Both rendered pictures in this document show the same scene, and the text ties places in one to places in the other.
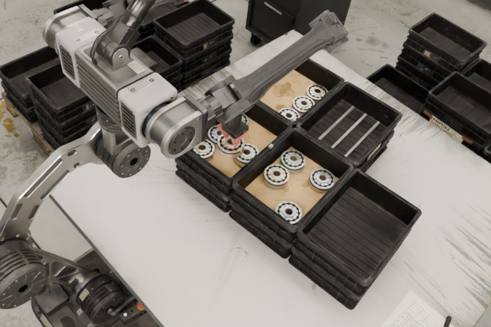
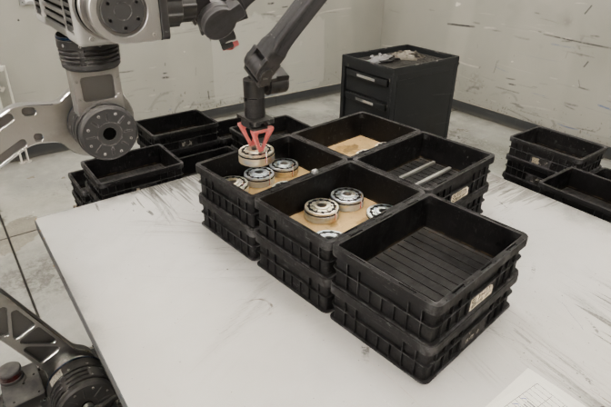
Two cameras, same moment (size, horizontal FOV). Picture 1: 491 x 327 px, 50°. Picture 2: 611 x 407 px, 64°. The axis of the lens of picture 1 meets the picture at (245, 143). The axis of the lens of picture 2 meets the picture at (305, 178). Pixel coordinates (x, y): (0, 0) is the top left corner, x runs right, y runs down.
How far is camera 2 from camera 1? 1.00 m
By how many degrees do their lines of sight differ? 25
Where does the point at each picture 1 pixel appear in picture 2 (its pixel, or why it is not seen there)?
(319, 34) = not seen: outside the picture
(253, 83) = not seen: outside the picture
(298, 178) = (352, 216)
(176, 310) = (144, 365)
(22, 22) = not seen: hidden behind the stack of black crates
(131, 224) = (126, 267)
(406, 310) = (523, 394)
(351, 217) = (424, 255)
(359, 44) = not seen: hidden behind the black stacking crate
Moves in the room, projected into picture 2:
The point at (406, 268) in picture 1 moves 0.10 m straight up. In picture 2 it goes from (519, 339) to (527, 307)
